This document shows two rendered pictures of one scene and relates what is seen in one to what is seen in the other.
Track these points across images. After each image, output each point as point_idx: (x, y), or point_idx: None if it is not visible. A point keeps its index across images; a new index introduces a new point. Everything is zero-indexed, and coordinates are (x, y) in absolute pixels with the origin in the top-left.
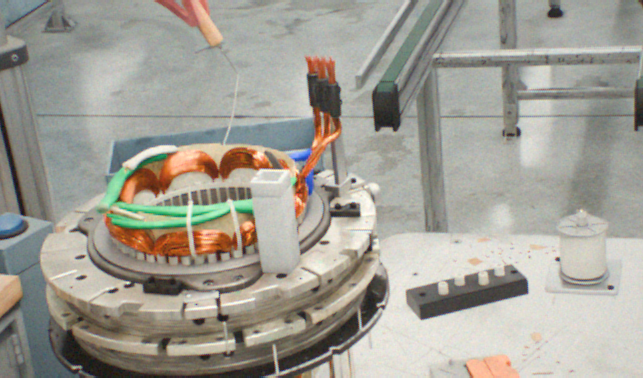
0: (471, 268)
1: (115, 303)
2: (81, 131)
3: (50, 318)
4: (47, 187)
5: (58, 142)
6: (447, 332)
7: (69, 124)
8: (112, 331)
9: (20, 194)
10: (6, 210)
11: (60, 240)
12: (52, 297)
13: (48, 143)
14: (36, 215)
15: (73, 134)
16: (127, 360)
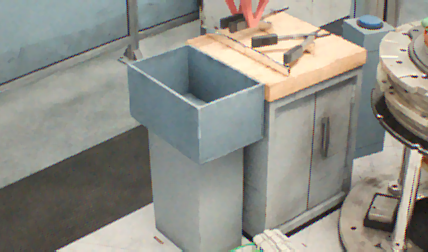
0: None
1: (413, 84)
2: None
3: (376, 82)
4: (401, 11)
5: (421, 7)
6: None
7: None
8: (406, 102)
9: (386, 10)
10: (376, 16)
11: (395, 37)
12: (380, 69)
13: (416, 6)
14: (391, 25)
15: None
16: (409, 123)
